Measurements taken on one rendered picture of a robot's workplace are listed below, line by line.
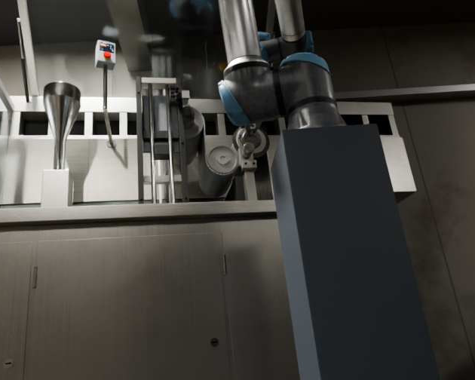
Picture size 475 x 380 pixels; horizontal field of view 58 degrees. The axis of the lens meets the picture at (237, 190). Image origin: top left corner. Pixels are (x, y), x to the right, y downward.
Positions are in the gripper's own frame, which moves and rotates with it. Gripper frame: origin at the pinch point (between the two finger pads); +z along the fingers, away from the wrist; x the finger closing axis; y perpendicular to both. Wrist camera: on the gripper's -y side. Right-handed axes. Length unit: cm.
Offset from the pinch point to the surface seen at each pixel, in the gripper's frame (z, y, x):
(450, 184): 85, 107, -194
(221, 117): 10.5, 45.9, 3.6
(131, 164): 26, 27, 46
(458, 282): 134, 51, -178
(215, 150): 7.3, -1.7, 14.1
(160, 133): -2.2, -8.9, 34.9
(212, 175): 15.5, -6.3, 15.5
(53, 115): 1, 17, 74
